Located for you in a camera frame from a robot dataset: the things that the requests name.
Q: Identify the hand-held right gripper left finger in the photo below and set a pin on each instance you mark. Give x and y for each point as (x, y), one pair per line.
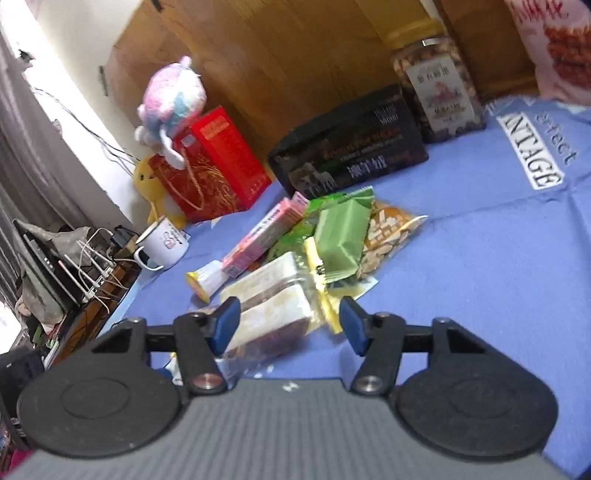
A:
(227, 323)

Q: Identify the yellow plush toy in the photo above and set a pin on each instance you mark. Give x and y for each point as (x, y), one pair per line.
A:
(147, 177)

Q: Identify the black power adapter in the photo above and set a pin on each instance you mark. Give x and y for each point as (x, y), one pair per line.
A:
(123, 237)

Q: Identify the clear pastry packet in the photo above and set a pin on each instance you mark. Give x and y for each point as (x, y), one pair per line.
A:
(270, 277)
(277, 318)

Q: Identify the clear packet of nuts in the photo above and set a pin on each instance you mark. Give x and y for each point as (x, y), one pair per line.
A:
(390, 230)

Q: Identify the blue printed bed sheet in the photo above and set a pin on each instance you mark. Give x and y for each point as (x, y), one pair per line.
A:
(485, 240)

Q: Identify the black carton box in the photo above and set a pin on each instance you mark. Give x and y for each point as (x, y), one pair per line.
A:
(351, 152)

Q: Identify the pastel plush toy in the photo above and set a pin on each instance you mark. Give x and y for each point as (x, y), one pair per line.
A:
(173, 99)

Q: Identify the pink snack bag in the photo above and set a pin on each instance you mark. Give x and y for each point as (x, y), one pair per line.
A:
(563, 50)

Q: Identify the matte green snack packet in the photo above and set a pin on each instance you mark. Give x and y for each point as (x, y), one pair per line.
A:
(341, 235)

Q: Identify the wooden desk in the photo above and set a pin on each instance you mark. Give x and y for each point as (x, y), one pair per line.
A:
(99, 300)

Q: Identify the wooden headboard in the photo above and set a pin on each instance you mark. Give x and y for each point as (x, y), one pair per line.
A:
(286, 55)

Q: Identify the long pink snack box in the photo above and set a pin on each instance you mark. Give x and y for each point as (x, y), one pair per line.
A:
(263, 235)

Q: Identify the nut jar with yellow lid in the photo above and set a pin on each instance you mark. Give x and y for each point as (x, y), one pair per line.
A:
(438, 92)

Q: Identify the dark monitor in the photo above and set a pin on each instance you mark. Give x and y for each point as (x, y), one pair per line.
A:
(39, 267)

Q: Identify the white yellow snack tube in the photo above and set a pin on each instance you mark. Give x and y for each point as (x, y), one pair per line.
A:
(205, 281)

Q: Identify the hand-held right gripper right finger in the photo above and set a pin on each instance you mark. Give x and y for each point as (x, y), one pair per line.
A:
(352, 323)

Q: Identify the white enamel mug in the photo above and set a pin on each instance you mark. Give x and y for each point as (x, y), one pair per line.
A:
(166, 242)

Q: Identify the grey curtain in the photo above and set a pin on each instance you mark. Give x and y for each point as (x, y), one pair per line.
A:
(27, 152)

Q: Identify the red gift box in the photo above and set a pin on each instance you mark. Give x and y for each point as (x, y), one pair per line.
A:
(231, 157)

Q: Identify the red gift bag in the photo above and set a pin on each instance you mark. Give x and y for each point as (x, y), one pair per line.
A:
(203, 189)

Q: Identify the bright green snack packet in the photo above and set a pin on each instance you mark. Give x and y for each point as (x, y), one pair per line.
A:
(288, 242)

